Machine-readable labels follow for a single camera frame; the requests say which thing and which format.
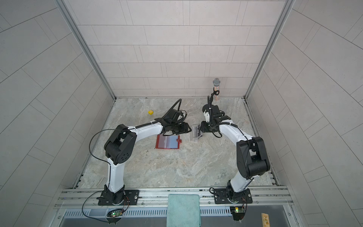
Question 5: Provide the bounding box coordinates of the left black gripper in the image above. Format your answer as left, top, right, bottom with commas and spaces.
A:
169, 121, 193, 134

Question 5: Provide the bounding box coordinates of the red leather card holder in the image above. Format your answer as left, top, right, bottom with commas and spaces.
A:
156, 134, 182, 149

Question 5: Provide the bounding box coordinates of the clear case with credit cards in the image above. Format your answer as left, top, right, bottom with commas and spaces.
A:
190, 124, 203, 142

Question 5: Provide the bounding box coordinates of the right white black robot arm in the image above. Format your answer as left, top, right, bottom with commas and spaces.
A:
199, 104, 270, 203

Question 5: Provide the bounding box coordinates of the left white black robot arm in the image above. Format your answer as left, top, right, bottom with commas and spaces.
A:
97, 109, 192, 205

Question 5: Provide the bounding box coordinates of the black microphone stand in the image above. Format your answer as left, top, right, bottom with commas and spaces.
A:
202, 78, 221, 113

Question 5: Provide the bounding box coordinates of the teal folded cloth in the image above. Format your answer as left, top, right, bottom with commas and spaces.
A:
166, 194, 201, 227

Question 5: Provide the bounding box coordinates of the right green circuit board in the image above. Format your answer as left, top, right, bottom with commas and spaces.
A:
230, 206, 246, 221

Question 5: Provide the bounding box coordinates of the green circuit board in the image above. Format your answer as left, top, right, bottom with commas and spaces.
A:
107, 209, 124, 218
230, 206, 246, 221

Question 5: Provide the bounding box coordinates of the left green circuit board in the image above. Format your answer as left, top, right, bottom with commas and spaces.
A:
107, 209, 124, 218

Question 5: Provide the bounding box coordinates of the wooden block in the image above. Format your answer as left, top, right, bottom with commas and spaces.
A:
261, 213, 270, 227

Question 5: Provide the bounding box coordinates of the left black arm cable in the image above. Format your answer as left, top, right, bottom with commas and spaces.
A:
81, 98, 182, 223

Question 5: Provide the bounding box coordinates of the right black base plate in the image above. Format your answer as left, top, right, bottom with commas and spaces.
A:
209, 188, 253, 204

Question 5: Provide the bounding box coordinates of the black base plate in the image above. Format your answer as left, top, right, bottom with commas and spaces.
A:
96, 190, 140, 206
209, 188, 253, 204

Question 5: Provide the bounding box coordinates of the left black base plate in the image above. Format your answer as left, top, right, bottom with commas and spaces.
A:
96, 190, 140, 206

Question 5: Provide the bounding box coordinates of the aluminium mounting rail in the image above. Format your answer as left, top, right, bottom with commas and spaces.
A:
54, 186, 293, 209

